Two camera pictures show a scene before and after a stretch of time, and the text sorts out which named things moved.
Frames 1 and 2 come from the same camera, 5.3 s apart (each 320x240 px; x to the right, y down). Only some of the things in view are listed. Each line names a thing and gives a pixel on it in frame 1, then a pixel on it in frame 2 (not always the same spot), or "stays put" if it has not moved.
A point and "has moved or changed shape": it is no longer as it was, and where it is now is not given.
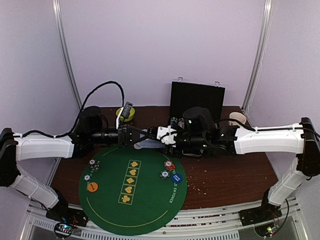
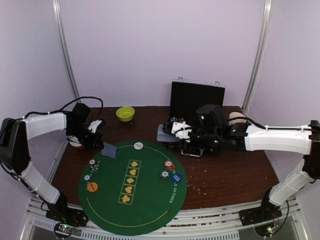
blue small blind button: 176,178 stays put
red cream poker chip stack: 169,165 stays put
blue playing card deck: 149,143 has moved or changed shape
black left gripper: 124,135 -> 93,143
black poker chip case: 186,95 stays put
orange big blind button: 92,187 stays put
